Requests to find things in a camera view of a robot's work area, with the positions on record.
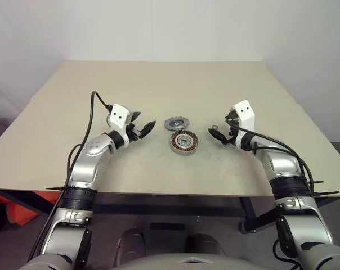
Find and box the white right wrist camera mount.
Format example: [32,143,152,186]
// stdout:
[233,99,256,149]

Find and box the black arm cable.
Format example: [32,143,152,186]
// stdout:
[225,119,319,197]
[28,90,114,262]

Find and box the orange fabric object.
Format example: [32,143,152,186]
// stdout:
[0,190,61,226]

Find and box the dark rounded shape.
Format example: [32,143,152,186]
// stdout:
[115,228,149,266]
[186,233,226,256]

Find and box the grey gear disc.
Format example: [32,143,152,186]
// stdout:
[163,116,185,131]

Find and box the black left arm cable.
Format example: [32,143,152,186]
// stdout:
[28,90,114,262]

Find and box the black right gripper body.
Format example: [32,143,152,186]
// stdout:
[226,119,240,145]

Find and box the round motor with copper windings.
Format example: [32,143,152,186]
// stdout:
[169,131,200,155]

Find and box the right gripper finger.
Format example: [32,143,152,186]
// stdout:
[208,128,230,144]
[224,107,238,123]

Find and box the black metal table frame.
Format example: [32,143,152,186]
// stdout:
[0,188,340,235]

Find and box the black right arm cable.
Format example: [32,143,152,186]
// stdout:
[225,119,319,197]

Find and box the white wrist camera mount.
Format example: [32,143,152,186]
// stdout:
[233,99,256,149]
[106,103,131,145]

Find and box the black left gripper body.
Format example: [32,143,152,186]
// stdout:
[126,122,141,142]

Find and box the silver robot torso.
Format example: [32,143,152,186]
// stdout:
[108,249,236,270]

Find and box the black flat rectangular pad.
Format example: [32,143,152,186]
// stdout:
[149,222,186,232]

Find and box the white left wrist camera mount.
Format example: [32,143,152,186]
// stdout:
[106,103,131,145]

